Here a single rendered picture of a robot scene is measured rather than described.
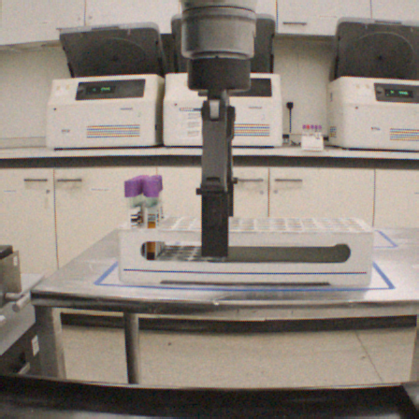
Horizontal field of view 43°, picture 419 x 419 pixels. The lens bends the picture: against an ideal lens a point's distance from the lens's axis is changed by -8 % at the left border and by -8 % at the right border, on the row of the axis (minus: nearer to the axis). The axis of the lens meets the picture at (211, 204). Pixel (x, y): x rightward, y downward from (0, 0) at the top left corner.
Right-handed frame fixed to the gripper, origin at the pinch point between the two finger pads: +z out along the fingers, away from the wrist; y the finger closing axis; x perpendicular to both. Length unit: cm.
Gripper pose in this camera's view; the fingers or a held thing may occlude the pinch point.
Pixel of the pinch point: (218, 228)
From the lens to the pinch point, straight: 68.0
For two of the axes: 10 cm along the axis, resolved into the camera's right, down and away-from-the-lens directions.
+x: -10.0, -0.1, 0.9
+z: 0.0, 9.9, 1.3
